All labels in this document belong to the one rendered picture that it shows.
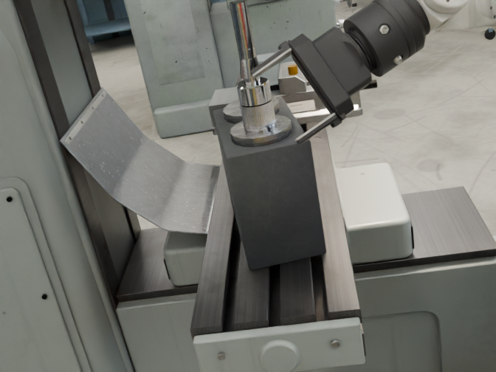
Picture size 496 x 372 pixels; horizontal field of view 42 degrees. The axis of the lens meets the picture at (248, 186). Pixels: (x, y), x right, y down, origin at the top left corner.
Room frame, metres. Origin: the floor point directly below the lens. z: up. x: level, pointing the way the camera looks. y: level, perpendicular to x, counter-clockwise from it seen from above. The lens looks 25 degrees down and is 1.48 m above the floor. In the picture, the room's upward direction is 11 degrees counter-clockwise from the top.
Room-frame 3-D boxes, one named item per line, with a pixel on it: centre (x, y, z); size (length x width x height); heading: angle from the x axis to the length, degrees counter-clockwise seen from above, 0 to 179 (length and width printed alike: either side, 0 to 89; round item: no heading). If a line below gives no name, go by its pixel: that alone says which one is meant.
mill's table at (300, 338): (1.29, -0.07, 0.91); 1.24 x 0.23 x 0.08; 173
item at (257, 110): (0.88, -0.03, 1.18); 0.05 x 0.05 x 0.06
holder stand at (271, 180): (0.93, -0.03, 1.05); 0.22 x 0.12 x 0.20; 3
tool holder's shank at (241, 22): (0.88, -0.03, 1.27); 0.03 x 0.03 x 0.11
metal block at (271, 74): (1.47, -0.10, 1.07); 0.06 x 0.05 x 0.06; 170
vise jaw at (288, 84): (1.46, -0.15, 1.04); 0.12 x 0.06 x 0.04; 170
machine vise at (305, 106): (1.46, -0.13, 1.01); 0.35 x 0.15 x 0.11; 80
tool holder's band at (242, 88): (0.88, -0.03, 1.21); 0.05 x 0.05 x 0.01
